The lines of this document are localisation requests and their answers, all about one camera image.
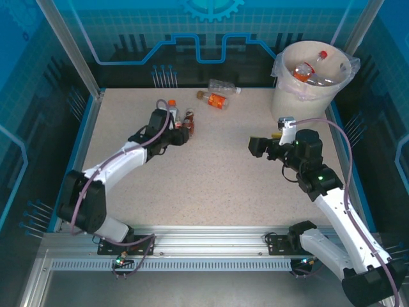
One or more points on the aluminium frame post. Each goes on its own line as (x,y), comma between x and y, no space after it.
(358,19)
(72,48)

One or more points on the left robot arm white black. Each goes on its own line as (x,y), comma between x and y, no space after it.
(118,160)

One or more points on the clear plastic bin liner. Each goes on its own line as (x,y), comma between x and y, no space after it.
(354,65)

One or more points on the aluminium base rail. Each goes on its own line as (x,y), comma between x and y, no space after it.
(207,236)

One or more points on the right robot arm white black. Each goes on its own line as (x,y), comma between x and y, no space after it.
(338,217)

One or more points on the clear bottle white cap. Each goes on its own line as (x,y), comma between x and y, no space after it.
(222,85)

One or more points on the orange label bottle brown cap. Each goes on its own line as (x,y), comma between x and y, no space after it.
(217,100)

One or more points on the red snack packet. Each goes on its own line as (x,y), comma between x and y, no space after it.
(190,123)

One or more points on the cream plastic bin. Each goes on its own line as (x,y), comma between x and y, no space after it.
(294,105)

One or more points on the base connector with LED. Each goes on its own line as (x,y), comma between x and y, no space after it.
(308,261)
(120,260)

